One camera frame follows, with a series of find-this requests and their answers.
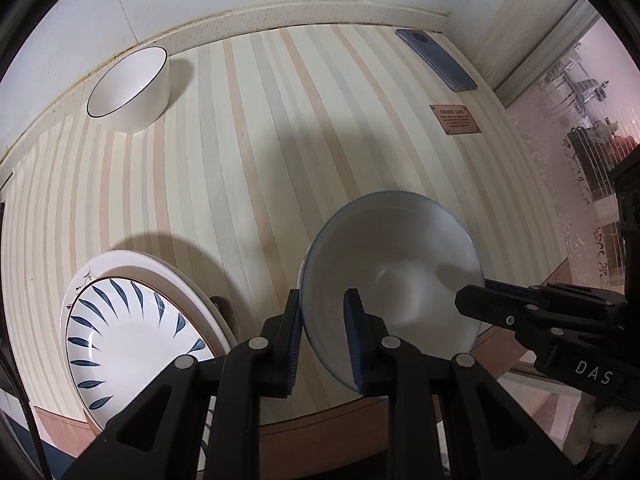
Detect white bowl coloured spots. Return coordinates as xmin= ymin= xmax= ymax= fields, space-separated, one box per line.
xmin=298 ymin=191 xmax=484 ymax=390

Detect blue striped plate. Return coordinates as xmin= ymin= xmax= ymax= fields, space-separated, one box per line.
xmin=63 ymin=278 xmax=216 ymax=429

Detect white floral plate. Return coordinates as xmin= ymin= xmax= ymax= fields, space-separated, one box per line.
xmin=58 ymin=249 xmax=239 ymax=461

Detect white bowl dark rim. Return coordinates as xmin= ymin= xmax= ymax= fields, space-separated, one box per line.
xmin=86 ymin=47 xmax=170 ymax=134

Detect white gloved right hand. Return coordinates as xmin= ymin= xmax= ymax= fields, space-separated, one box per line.
xmin=563 ymin=392 xmax=639 ymax=464

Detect frosted glass sliding door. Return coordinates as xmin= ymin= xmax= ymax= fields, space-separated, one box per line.
xmin=506 ymin=20 xmax=639 ymax=292

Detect small brown card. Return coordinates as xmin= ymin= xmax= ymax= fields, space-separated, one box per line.
xmin=430 ymin=104 xmax=482 ymax=136

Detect striped cat tablecloth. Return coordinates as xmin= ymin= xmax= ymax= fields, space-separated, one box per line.
xmin=1 ymin=25 xmax=566 ymax=443

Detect blue smartphone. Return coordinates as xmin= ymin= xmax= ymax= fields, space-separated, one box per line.
xmin=395 ymin=28 xmax=477 ymax=92

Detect black cable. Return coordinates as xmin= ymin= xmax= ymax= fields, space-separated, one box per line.
xmin=0 ymin=346 xmax=54 ymax=480

